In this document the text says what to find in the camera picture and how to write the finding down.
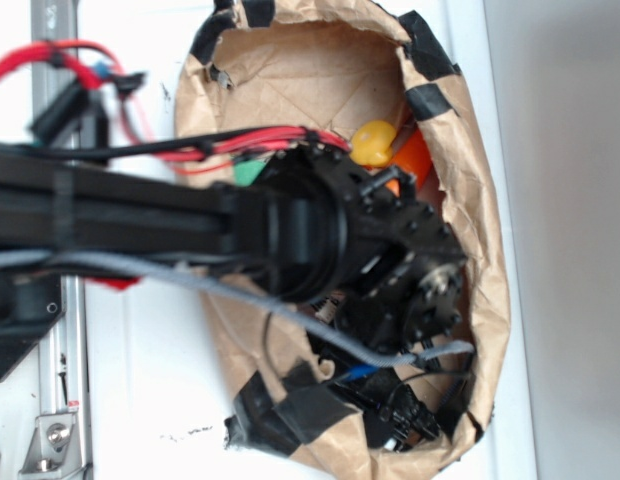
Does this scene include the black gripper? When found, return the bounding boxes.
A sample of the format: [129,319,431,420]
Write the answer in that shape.
[262,142,469,454]

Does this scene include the green ball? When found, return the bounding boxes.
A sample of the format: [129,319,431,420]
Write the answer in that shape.
[233,160,266,187]

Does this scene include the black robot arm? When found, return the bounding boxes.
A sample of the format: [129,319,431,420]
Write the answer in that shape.
[0,146,466,447]

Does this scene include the orange toy carrot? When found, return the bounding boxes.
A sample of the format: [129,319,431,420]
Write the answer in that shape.
[390,129,432,190]

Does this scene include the yellow rubber duck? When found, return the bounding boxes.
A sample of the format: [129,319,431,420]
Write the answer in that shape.
[350,120,397,168]

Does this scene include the brown paper bag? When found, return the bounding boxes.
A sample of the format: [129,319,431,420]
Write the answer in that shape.
[175,1,510,479]

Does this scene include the grey braided cable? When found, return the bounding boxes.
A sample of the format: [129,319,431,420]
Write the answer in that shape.
[0,249,476,370]

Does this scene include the aluminium rail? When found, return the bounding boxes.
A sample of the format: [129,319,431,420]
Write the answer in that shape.
[30,0,93,479]

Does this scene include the red wire bundle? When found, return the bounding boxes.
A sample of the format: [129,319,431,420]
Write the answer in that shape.
[0,39,352,176]

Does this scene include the metal corner bracket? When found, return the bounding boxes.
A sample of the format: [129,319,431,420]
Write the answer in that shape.
[18,412,88,479]

